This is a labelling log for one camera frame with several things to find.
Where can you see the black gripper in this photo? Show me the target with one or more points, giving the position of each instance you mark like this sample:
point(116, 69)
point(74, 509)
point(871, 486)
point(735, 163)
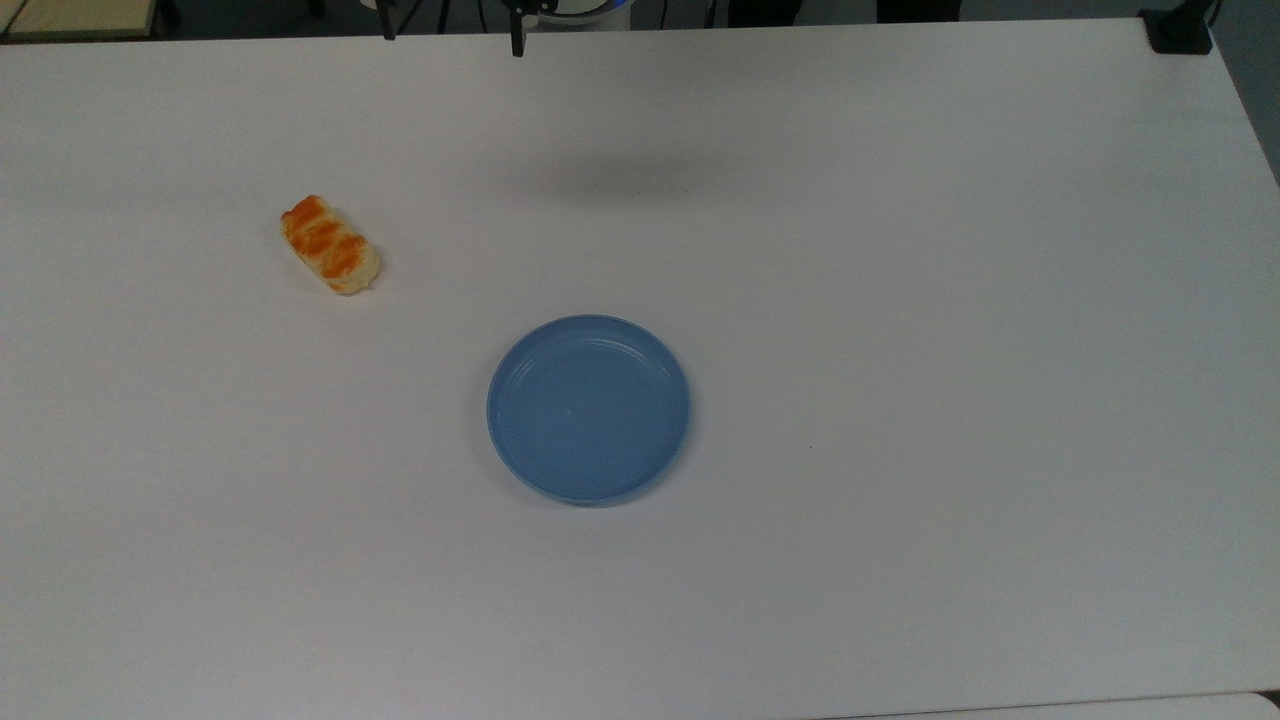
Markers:
point(530, 5)

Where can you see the orange glazed bread loaf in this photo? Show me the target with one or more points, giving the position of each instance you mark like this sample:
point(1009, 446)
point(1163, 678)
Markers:
point(330, 246)

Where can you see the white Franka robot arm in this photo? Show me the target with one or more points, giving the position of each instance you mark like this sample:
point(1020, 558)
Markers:
point(585, 12)

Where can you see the blue round plastic plate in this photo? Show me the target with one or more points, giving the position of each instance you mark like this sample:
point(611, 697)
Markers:
point(588, 410)

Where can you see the light wooden table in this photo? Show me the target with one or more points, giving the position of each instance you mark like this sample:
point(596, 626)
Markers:
point(75, 15)

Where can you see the black table clamp mount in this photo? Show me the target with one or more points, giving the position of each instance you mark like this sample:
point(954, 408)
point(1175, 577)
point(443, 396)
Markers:
point(1180, 28)

